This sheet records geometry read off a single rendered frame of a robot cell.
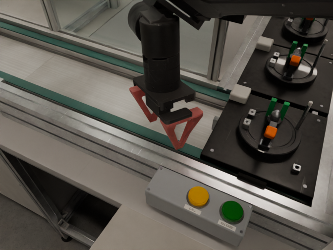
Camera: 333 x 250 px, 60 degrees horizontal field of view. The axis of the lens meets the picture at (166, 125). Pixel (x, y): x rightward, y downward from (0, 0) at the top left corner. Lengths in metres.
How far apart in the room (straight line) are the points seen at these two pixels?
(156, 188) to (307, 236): 0.31
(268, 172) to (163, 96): 0.31
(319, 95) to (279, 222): 0.38
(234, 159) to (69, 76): 0.57
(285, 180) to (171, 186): 0.24
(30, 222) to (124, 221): 1.12
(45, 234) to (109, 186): 1.01
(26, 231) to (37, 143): 0.94
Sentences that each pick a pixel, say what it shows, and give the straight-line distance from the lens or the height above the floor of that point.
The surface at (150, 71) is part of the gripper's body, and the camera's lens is 0.44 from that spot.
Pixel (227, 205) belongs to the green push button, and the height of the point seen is 0.97.
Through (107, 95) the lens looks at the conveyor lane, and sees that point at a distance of 0.86.
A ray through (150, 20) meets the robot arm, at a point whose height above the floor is 1.29.
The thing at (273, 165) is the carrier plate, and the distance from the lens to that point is 0.66.
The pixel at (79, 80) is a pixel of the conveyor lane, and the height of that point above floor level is 0.92.
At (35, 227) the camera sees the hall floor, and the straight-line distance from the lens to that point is 1.74.
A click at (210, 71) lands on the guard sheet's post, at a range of 0.82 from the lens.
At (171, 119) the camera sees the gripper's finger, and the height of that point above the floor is 1.18.
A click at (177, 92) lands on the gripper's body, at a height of 1.19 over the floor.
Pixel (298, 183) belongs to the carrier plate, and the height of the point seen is 0.97.
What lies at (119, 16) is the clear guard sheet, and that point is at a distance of 0.89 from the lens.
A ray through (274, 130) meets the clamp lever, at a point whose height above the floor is 1.07.
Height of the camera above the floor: 1.49
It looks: 49 degrees down
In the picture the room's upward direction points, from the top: straight up
